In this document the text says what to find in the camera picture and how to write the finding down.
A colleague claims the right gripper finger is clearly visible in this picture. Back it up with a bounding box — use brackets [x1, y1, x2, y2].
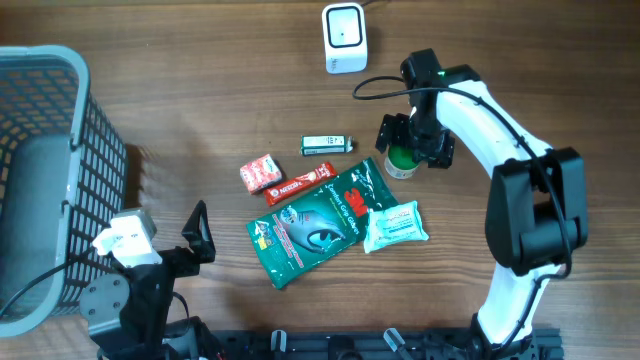
[427, 130, 455, 169]
[375, 113, 410, 153]

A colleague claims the green lid jar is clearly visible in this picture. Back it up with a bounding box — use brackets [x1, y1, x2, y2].
[384, 146, 419, 180]

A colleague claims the red Nescafe sachet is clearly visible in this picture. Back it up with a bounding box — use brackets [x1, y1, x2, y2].
[264, 162, 338, 206]

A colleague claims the light green tissue pack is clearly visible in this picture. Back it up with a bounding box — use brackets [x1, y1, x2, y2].
[363, 201, 429, 254]

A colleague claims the green white battery pack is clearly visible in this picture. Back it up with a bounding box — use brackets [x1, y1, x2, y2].
[300, 135, 353, 156]

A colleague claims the red white small box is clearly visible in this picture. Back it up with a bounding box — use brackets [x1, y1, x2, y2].
[240, 154, 283, 194]

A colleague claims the green 3M gloves packet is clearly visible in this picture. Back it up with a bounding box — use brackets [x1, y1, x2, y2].
[246, 157, 398, 289]

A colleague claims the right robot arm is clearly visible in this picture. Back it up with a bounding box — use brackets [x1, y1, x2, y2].
[376, 49, 588, 359]

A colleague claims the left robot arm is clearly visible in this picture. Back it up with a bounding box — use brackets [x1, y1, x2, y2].
[80, 201, 225, 359]

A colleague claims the white barcode scanner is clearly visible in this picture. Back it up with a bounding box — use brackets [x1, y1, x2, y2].
[321, 2, 368, 74]

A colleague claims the grey plastic shopping basket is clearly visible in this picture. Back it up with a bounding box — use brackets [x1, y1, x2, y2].
[1, 45, 128, 338]

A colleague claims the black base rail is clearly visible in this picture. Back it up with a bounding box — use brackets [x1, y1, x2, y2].
[199, 327, 565, 360]

